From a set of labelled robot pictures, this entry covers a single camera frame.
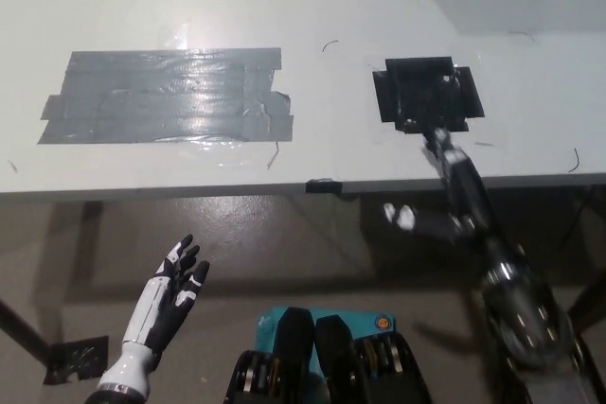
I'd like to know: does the black diagonal table leg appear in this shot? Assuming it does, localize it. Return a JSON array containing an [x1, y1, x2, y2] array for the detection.
[[565, 267, 606, 337], [0, 298, 54, 368]]

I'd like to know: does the black floor tape patch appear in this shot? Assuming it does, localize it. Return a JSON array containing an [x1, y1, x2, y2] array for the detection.
[[44, 336, 111, 387]]

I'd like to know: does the grey duct tape patch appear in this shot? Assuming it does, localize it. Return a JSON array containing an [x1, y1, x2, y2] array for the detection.
[[36, 46, 295, 145]]

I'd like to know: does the robot torso black teal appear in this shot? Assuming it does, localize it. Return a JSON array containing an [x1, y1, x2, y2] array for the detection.
[[225, 307, 433, 404]]

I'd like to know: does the robot right hand white black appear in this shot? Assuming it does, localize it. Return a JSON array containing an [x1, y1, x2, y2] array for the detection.
[[383, 71, 498, 248]]

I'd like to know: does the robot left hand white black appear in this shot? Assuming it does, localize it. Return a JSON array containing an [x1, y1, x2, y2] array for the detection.
[[98, 233, 211, 396]]

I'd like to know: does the black tape square patch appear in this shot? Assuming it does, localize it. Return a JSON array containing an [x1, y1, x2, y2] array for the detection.
[[371, 56, 486, 134]]

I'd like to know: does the small black tape piece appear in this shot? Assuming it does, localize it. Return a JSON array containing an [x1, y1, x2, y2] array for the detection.
[[305, 178, 343, 196]]

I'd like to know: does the clear tape strip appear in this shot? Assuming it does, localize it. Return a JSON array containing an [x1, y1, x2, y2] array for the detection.
[[173, 137, 250, 169]]

